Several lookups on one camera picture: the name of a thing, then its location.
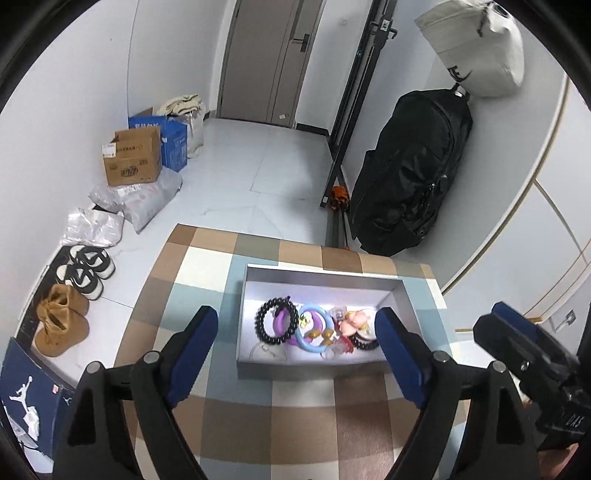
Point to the white canvas bag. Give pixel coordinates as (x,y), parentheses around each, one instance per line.
(480,45)

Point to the small red clear charm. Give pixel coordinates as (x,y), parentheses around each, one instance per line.
(339,313)

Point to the black backpack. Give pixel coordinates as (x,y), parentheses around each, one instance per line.
(404,181)

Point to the orange black glove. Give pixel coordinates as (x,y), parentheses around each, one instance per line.
(338,199)

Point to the black metal stand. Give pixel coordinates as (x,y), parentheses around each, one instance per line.
(377,31)

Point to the grey plastic parcel bag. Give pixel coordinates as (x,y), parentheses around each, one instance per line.
(138,203)

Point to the red clear hair clip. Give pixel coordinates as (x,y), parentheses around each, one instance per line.
(338,348)

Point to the grey cardboard box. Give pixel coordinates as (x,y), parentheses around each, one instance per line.
(291,307)

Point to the white round badge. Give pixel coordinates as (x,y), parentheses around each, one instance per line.
(266,353)

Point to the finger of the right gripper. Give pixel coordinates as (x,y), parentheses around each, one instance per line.
(515,319)

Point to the silver plastic bag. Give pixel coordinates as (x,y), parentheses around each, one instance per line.
(95,228)

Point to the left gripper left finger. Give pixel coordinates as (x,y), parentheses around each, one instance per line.
(96,442)

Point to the brown cardboard box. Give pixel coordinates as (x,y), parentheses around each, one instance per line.
(132,157)

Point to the pink doll figure charm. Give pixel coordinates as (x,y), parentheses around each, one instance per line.
(357,323)

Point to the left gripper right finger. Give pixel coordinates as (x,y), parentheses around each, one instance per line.
(497,441)

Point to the right hand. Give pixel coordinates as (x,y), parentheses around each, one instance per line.
(552,462)

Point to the tan boot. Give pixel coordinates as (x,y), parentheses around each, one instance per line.
(62,327)
(63,296)

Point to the black shoe mat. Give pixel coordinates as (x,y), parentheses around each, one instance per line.
(30,322)

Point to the blue jordan shoe box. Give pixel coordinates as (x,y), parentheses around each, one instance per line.
(34,397)

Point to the black white sneaker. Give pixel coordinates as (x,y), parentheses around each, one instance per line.
(82,278)
(95,258)

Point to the checkered table cloth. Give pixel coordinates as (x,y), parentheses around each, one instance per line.
(277,412)

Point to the beige tote bag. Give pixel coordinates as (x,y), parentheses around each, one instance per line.
(188,110)

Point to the blue cardboard box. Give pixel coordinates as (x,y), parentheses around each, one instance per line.
(173,138)

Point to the grey door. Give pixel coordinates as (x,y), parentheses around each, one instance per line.
(265,60)

